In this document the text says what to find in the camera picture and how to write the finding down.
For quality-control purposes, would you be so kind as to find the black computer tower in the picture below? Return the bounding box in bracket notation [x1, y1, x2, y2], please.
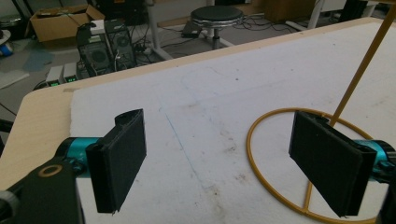
[76, 21, 115, 77]
[104, 19, 138, 71]

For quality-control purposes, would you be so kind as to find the brown cardboard box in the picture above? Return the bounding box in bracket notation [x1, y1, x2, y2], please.
[25, 4, 106, 43]

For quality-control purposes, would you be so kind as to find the tangle of black floor cables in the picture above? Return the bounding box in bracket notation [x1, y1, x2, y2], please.
[232, 13, 309, 35]

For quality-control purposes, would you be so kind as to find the small grey power unit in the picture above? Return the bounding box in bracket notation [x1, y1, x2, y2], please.
[63, 62, 78, 84]
[45, 64, 65, 88]

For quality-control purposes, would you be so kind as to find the white desk frame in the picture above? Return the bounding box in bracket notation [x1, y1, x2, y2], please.
[285, 0, 348, 32]

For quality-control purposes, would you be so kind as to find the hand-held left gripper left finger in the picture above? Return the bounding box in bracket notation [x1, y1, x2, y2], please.
[56, 108, 148, 215]

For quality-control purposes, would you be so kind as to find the white table leg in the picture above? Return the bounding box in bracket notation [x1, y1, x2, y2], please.
[146, 0, 174, 62]

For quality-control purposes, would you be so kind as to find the gold metal ring stand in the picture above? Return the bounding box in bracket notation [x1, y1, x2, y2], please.
[246, 3, 396, 224]

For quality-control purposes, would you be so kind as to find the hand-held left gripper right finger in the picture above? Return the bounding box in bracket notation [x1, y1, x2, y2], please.
[288, 110, 396, 218]

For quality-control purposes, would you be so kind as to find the white foam table mat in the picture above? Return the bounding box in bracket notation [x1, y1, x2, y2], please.
[69, 21, 396, 224]

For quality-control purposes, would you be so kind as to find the wooden cabinet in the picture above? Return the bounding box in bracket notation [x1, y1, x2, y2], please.
[263, 0, 318, 23]

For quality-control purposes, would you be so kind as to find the round black stool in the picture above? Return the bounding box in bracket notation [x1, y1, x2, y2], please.
[190, 5, 245, 50]

